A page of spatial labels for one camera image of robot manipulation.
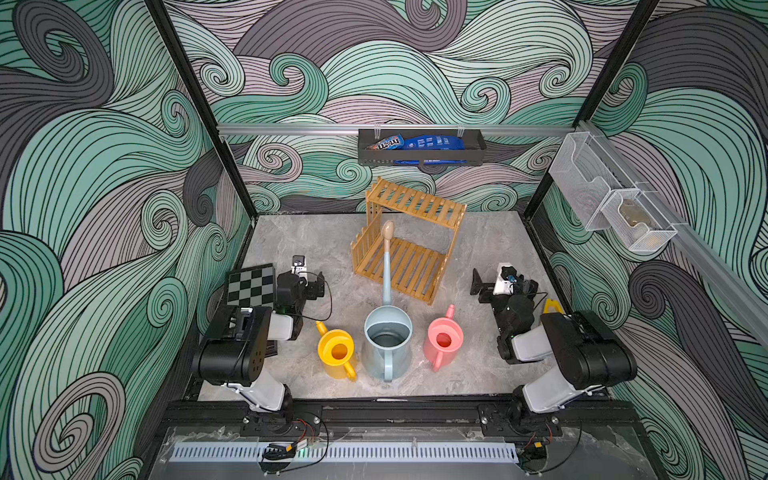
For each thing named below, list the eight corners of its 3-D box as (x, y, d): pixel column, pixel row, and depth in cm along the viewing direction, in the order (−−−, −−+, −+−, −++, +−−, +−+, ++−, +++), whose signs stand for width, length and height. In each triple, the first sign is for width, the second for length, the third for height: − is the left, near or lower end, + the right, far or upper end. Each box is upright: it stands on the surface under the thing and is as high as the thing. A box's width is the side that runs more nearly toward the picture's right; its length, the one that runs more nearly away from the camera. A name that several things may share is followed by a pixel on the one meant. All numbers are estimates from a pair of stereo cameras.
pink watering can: (425, 375, 82) (431, 360, 73) (420, 323, 92) (425, 305, 83) (458, 375, 82) (468, 360, 73) (449, 323, 92) (457, 305, 83)
